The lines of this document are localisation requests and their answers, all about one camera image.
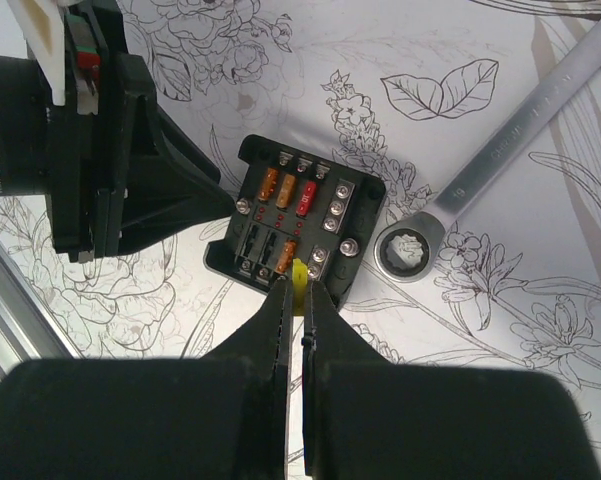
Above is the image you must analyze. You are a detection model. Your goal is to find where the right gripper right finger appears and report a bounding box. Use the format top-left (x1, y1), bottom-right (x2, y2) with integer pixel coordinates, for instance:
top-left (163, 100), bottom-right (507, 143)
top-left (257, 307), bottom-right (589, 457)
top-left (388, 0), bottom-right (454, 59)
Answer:
top-left (302, 281), bottom-right (601, 479)

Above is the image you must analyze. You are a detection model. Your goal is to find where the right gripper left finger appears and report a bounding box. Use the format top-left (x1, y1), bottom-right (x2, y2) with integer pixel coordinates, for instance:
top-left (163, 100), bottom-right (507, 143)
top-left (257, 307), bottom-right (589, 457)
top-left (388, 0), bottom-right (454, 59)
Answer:
top-left (0, 279), bottom-right (293, 479)

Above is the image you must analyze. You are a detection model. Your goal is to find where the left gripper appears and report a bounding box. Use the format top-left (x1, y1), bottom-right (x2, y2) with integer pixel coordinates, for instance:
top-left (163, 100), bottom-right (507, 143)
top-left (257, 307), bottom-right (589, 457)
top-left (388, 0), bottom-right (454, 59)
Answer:
top-left (0, 1), bottom-right (234, 262)

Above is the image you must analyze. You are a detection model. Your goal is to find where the black fuse box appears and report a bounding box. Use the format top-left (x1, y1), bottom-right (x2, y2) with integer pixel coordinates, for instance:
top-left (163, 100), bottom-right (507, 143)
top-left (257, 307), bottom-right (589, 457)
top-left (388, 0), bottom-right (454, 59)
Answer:
top-left (204, 135), bottom-right (386, 307)

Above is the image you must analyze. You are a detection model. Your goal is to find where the red blade fuse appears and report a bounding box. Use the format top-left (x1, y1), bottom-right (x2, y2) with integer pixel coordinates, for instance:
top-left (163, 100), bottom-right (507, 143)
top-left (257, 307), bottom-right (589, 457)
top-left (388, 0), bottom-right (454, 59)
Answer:
top-left (296, 180), bottom-right (317, 217)

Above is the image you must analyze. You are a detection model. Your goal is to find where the yellow blade fuse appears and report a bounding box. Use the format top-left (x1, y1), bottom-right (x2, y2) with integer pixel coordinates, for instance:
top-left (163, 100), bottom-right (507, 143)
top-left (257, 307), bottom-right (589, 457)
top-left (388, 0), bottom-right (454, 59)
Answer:
top-left (291, 258), bottom-right (309, 317)

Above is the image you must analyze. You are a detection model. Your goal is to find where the floral table mat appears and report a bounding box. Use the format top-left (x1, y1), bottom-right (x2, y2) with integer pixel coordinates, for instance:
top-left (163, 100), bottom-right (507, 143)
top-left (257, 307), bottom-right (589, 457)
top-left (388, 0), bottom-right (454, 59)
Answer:
top-left (0, 1), bottom-right (601, 466)

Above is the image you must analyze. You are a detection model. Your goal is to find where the aluminium rail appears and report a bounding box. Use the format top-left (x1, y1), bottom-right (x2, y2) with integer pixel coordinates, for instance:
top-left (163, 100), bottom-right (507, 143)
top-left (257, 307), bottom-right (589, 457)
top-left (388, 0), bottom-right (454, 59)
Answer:
top-left (0, 243), bottom-right (81, 381)

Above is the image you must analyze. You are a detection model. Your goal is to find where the ratchet ring wrench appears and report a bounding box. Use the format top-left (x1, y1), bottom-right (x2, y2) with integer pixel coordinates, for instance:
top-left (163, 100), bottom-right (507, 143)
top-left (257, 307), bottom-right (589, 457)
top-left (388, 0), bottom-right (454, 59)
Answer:
top-left (373, 19), bottom-right (601, 283)

